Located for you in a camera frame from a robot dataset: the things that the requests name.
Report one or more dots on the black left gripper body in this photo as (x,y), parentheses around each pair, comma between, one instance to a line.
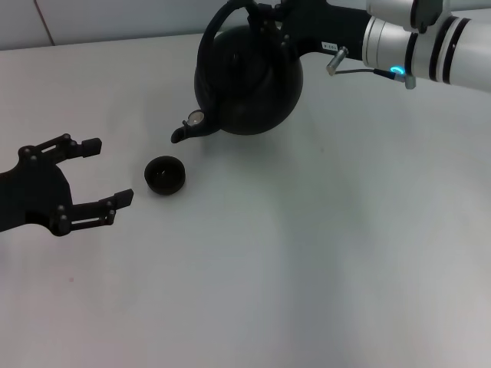
(34,195)

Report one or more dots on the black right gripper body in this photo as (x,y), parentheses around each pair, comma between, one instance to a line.
(326,27)

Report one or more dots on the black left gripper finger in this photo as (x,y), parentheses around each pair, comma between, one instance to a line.
(69,147)
(99,212)

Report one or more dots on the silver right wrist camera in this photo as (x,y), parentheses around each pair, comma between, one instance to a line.
(391,9)

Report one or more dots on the black round teapot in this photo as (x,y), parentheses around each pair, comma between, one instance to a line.
(249,96)

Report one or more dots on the small black teacup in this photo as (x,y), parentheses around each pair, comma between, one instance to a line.
(165,184)

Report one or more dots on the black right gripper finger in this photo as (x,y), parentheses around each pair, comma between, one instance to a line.
(270,32)
(270,8)

